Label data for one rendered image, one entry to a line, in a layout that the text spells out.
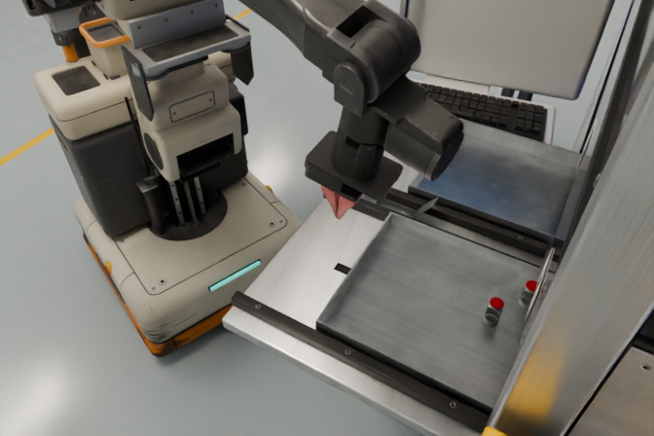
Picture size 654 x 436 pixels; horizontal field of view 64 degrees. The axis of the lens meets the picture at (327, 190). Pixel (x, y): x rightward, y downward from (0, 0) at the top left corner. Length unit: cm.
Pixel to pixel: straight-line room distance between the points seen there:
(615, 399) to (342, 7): 42
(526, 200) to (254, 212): 105
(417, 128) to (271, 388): 136
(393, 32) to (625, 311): 29
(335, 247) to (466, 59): 78
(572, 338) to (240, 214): 148
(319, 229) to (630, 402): 58
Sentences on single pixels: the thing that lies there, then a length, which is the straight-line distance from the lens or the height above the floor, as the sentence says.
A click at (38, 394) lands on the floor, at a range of 196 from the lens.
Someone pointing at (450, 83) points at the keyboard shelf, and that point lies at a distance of 154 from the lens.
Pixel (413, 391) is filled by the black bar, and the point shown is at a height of 90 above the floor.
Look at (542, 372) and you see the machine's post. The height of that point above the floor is 112.
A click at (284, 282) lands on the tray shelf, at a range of 87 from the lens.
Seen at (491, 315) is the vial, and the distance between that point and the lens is 83.
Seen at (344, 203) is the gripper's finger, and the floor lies 113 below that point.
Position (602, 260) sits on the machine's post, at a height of 128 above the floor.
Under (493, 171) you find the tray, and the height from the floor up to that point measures 88.
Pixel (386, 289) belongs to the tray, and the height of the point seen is 88.
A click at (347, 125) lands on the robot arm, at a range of 55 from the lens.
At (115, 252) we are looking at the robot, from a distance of 184.
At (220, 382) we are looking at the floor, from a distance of 180.
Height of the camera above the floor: 156
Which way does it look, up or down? 42 degrees down
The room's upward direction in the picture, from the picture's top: straight up
